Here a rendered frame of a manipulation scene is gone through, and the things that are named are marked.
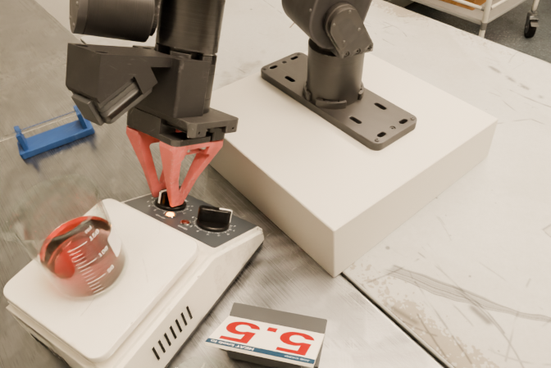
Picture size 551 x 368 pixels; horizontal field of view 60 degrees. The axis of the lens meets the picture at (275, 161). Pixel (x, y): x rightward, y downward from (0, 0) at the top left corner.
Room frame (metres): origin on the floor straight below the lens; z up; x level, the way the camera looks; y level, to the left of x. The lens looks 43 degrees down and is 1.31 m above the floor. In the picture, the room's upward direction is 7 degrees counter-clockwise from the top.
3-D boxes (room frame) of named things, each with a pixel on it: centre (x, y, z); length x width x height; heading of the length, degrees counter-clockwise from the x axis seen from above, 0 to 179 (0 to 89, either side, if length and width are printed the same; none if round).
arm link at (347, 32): (0.46, -0.08, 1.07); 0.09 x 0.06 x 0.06; 19
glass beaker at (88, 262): (0.24, 0.16, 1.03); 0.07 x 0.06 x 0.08; 131
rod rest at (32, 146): (0.54, 0.30, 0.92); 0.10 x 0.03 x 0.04; 114
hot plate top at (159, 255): (0.24, 0.15, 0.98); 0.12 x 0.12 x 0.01; 53
